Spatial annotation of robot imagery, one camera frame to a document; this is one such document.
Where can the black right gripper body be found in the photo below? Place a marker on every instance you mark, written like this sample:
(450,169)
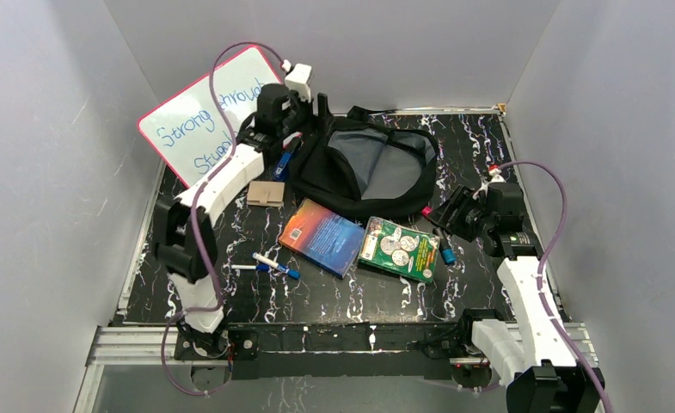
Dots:
(469,217)

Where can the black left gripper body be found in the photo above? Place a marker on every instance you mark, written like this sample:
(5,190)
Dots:
(303,111)

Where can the black student backpack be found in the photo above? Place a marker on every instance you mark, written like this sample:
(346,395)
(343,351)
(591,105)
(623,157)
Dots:
(359,169)

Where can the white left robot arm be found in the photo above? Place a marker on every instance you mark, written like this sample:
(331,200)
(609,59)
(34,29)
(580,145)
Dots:
(183,240)

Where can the pink capped black highlighter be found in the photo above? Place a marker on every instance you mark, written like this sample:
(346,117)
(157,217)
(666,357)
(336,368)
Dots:
(426,212)

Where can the blue capped black highlighter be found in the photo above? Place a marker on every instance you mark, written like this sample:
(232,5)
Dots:
(445,249)

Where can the blue stapler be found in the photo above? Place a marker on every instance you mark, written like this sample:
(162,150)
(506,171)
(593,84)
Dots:
(281,171)

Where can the green comic paperback book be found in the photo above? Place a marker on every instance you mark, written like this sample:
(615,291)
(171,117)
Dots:
(399,250)

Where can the small wooden block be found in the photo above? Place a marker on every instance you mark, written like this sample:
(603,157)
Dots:
(265,194)

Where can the pink framed whiteboard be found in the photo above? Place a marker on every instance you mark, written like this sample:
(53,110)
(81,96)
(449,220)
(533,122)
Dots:
(187,130)

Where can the blue orange paperback book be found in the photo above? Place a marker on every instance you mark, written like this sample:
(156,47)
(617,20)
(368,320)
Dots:
(323,237)

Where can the white blue whiteboard marker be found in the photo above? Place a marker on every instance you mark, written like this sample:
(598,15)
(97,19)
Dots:
(294,274)

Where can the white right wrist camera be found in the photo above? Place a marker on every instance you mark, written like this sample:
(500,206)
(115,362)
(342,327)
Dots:
(494,176)

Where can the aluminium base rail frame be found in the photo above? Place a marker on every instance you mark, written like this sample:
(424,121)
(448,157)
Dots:
(258,351)

